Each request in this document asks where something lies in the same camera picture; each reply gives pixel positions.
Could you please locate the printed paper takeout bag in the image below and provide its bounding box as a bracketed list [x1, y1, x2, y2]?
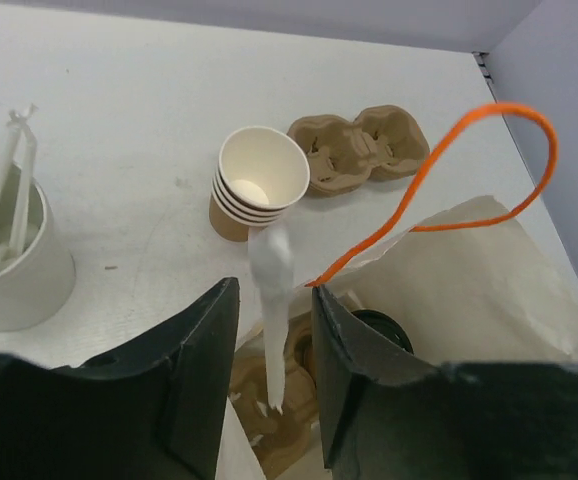
[216, 102, 578, 480]

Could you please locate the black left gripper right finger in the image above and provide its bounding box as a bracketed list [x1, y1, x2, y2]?
[312, 286, 578, 479]

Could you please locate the stack of brown paper cups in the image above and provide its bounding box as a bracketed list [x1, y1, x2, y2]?
[209, 126, 310, 242]

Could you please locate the white cylindrical straw holder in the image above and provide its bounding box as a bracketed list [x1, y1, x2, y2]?
[0, 181, 76, 332]

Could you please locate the brown cardboard cup carrier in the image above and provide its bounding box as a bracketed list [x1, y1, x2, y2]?
[288, 105, 430, 197]
[229, 297, 319, 479]

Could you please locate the black plastic cup lid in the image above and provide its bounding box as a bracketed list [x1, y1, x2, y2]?
[352, 309, 415, 355]

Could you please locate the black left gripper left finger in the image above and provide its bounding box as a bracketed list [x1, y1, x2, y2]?
[0, 277, 240, 479]

